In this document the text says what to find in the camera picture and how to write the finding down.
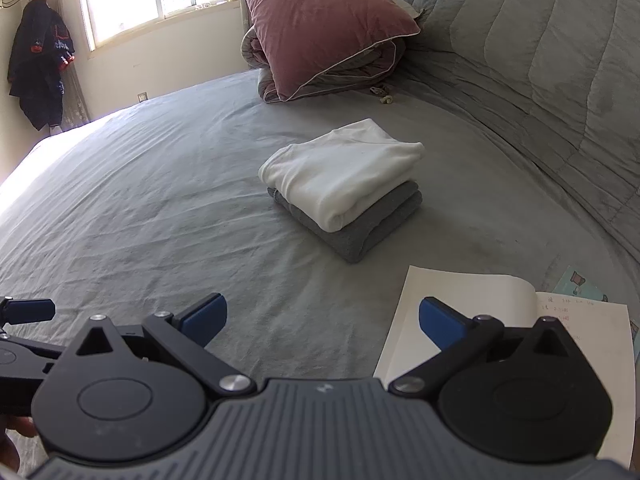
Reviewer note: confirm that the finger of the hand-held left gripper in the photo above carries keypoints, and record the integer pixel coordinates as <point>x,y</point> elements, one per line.
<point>30,311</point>

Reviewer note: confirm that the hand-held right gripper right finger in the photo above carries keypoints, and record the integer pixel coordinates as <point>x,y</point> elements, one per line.
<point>440,322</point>

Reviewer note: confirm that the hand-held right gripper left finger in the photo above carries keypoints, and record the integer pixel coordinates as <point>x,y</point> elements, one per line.
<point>205,317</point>

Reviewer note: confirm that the white printed t-shirt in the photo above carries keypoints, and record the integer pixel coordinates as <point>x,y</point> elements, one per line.
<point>340,175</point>

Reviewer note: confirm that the person's left hand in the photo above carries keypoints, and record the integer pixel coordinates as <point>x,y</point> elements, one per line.
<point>9,442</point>

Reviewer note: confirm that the open white notebook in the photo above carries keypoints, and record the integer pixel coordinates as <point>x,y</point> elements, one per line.
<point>475,290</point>

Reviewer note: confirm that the folded grey garment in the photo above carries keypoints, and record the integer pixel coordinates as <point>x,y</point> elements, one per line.
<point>370,232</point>

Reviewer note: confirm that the grey bed sheet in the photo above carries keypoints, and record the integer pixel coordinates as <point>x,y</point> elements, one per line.
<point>150,200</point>

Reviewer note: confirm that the colourful illustrated card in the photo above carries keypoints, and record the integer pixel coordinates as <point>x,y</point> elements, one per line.
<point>580,285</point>

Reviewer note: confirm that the sheer lace curtain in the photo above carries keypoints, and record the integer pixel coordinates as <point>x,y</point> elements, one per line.
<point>75,100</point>

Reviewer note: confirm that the dark hanging jacket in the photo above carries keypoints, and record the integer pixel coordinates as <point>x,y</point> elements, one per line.
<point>37,60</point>

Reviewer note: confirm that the folded grey quilt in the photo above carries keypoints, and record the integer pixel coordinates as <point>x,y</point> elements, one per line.
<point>372,62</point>

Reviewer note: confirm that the grey quilted headboard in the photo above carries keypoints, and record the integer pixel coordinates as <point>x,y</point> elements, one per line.
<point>525,60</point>

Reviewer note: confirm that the pink velvet pillow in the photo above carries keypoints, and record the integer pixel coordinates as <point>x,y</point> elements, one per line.
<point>320,20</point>

